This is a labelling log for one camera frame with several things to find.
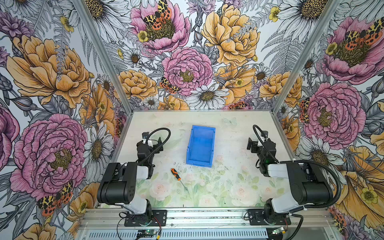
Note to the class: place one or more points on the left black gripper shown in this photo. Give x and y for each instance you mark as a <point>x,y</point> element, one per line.
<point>148,139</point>

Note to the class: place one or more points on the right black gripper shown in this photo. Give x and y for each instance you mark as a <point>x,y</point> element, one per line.
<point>257,144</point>

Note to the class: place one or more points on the orange black screwdriver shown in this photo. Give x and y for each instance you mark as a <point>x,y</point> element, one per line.
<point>177,176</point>

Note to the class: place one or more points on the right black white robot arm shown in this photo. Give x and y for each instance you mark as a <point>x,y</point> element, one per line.
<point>308,187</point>

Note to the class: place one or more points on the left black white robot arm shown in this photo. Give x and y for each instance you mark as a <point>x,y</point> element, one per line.
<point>118,185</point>

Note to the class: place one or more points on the blue plastic bin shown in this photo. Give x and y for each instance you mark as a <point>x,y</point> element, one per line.
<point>200,151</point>

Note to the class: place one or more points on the left green circuit board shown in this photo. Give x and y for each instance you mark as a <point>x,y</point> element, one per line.
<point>146,233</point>

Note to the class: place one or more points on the green circuit board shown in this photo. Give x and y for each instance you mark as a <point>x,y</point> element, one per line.
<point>280,230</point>
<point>146,233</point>

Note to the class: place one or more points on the right green circuit board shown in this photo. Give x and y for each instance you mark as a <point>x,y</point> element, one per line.
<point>280,230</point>

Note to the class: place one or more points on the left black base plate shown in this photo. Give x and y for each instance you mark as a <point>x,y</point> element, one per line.
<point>157,218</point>

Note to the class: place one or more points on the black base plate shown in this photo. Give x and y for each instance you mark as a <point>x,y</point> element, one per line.
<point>157,218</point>
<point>259,217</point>

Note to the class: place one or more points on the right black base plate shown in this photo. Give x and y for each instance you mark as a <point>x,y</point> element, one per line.
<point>259,217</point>

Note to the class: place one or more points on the aluminium frame rail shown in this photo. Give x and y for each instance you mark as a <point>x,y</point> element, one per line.
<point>197,218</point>

